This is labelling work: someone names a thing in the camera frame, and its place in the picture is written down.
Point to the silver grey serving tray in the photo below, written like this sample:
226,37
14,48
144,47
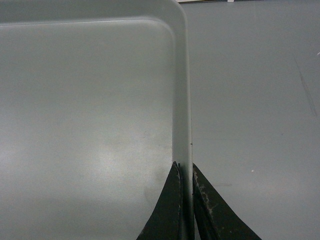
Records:
94,110

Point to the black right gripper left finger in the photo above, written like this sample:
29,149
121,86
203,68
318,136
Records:
166,218

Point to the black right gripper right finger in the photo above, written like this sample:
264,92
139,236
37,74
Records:
214,217

